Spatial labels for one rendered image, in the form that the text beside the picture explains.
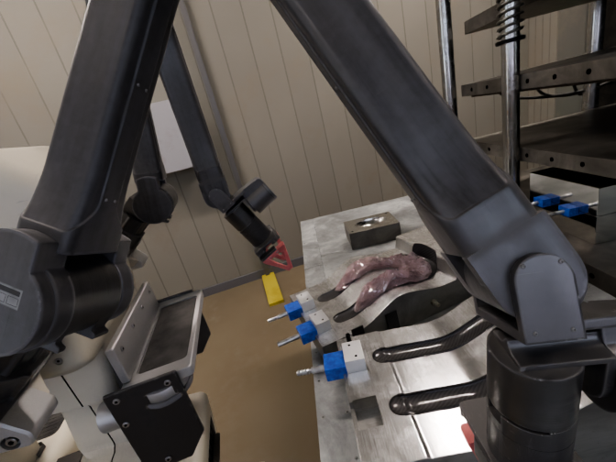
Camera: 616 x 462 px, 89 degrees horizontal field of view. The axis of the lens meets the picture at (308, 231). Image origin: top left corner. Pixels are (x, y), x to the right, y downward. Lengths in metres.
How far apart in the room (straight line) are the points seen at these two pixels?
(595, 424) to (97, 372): 0.69
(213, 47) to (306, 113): 0.86
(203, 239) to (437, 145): 2.76
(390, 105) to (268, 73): 2.62
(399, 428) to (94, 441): 0.49
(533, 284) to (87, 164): 0.34
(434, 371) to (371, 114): 0.48
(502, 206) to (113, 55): 0.32
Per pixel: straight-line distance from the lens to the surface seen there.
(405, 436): 0.55
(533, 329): 0.25
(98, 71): 0.33
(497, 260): 0.24
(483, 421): 0.37
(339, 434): 0.67
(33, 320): 0.32
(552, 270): 0.25
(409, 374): 0.62
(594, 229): 1.24
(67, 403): 0.65
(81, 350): 0.53
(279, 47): 2.90
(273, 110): 2.82
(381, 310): 0.77
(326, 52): 0.27
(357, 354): 0.62
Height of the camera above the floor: 1.34
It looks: 20 degrees down
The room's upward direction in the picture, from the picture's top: 14 degrees counter-clockwise
